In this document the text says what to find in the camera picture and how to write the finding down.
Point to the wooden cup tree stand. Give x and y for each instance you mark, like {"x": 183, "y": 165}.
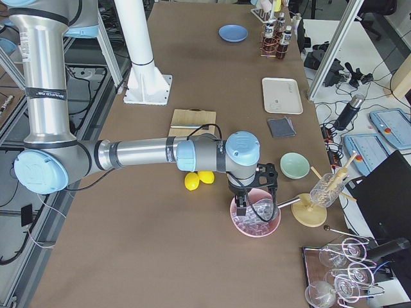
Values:
{"x": 310, "y": 214}

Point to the clear glass tumbler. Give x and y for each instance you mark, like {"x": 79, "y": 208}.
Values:
{"x": 324, "y": 193}

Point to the pink bowl with ice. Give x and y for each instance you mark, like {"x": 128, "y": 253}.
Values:
{"x": 250, "y": 224}

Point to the mint green bowl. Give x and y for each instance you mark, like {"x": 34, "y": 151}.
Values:
{"x": 294, "y": 165}

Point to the tea bottle front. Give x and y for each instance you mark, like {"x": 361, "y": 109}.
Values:
{"x": 284, "y": 42}

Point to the yellow lemon far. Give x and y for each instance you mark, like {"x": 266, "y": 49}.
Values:
{"x": 206, "y": 177}

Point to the blue teach pendant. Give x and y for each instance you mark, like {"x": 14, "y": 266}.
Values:
{"x": 394, "y": 126}
{"x": 370, "y": 149}

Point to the tea bottle back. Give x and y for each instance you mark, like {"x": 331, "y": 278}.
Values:
{"x": 280, "y": 24}

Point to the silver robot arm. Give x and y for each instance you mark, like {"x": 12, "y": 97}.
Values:
{"x": 54, "y": 158}

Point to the tea bottle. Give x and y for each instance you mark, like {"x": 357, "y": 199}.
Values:
{"x": 280, "y": 24}
{"x": 284, "y": 42}
{"x": 269, "y": 33}

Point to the wooden cutting board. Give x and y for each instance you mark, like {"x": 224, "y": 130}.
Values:
{"x": 181, "y": 116}

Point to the blue teach pendant far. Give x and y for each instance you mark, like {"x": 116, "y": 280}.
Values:
{"x": 394, "y": 126}

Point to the cream rabbit tray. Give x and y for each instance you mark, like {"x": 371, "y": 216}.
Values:
{"x": 281, "y": 96}

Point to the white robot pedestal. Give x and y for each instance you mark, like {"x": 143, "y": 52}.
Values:
{"x": 146, "y": 84}

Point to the blue teach pendant near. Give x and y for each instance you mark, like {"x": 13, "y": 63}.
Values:
{"x": 370, "y": 149}

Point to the copper wire bottle rack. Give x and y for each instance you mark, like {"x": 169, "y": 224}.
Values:
{"x": 276, "y": 46}

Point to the yellow lemon near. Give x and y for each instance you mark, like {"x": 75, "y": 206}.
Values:
{"x": 191, "y": 181}

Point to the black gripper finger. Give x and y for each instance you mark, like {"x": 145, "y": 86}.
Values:
{"x": 241, "y": 205}

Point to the black thermos bottle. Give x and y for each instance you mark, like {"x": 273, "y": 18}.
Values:
{"x": 349, "y": 111}

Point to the tea bottle middle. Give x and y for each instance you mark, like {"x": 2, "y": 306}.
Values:
{"x": 269, "y": 33}

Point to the aluminium frame post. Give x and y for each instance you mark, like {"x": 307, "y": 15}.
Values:
{"x": 339, "y": 35}

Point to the wine glass rack tray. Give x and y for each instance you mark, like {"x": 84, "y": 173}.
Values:
{"x": 339, "y": 274}

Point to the black laptop monitor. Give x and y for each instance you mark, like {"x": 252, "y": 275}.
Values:
{"x": 383, "y": 197}

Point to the grey folded cloth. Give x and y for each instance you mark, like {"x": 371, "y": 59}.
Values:
{"x": 281, "y": 127}

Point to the yellow lemon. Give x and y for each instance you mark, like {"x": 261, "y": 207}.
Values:
{"x": 206, "y": 177}
{"x": 191, "y": 181}

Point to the blue plate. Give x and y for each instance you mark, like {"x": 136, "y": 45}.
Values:
{"x": 233, "y": 33}

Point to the metal ice scoop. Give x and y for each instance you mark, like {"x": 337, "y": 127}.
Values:
{"x": 273, "y": 207}

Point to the steel muddler black tip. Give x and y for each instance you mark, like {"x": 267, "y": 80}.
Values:
{"x": 185, "y": 126}

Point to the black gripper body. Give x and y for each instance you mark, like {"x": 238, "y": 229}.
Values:
{"x": 237, "y": 188}

